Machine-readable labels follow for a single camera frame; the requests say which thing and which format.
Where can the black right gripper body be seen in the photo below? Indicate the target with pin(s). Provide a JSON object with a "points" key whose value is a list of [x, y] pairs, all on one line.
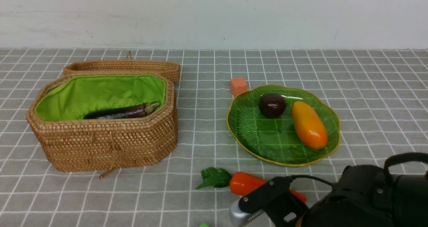
{"points": [[354, 201]]}

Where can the yellow-orange toy mango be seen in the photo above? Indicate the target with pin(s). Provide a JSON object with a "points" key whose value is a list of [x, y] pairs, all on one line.
{"points": [[308, 126]]}

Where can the orange toy carrot green leaves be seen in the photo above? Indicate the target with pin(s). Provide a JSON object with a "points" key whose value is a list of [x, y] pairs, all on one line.
{"points": [[240, 183]]}

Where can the dark purple toy plum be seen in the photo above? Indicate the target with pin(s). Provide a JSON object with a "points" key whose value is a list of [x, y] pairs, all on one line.
{"points": [[272, 105]]}

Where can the purple toy eggplant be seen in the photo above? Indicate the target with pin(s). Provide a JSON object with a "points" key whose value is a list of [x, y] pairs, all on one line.
{"points": [[136, 111]]}

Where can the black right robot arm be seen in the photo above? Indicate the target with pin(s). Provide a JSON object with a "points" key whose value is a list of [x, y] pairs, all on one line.
{"points": [[406, 194]]}

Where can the grey checked tablecloth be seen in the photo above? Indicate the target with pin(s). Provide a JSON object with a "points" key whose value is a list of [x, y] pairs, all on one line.
{"points": [[380, 97]]}

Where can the green leaf-shaped glass plate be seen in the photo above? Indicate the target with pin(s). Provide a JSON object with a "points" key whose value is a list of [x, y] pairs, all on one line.
{"points": [[275, 140]]}

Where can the small orange foam cube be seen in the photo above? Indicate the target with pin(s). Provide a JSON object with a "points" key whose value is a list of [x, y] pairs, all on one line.
{"points": [[238, 86]]}

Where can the woven wicker basket lid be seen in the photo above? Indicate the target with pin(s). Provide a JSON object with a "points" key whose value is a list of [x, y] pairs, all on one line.
{"points": [[169, 70]]}

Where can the woven wicker basket green lining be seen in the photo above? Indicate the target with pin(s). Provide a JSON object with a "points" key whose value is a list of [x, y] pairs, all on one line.
{"points": [[72, 143]]}

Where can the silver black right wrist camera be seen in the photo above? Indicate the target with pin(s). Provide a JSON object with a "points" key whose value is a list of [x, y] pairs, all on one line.
{"points": [[273, 198]]}

